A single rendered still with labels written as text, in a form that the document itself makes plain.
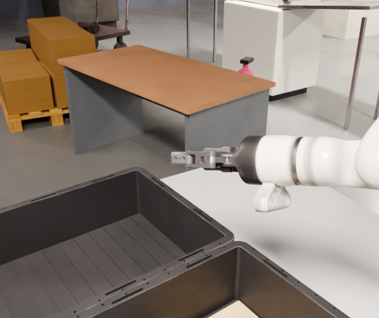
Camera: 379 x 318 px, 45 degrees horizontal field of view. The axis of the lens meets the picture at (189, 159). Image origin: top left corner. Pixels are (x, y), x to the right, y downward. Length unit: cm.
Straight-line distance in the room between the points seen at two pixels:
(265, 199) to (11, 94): 308
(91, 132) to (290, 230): 222
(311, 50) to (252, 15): 60
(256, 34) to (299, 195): 292
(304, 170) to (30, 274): 49
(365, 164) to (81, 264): 50
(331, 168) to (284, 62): 343
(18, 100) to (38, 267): 284
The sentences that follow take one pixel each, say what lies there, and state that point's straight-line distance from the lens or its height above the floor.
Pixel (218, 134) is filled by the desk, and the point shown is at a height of 46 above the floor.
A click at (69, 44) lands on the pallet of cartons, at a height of 61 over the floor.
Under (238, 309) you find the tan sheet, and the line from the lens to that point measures 74.
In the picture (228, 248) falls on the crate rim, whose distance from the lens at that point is 68.
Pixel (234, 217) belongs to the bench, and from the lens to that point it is 117.
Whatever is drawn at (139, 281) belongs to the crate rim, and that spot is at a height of 93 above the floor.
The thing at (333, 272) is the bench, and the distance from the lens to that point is 104.
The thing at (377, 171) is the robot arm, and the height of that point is 109.
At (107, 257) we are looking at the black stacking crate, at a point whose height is 83.
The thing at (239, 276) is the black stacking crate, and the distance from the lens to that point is 72.
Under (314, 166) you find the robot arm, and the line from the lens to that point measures 62.
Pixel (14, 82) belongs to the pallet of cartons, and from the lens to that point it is 358.
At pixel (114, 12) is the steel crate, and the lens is 738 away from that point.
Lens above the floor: 135
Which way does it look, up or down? 26 degrees down
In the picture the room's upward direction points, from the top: straight up
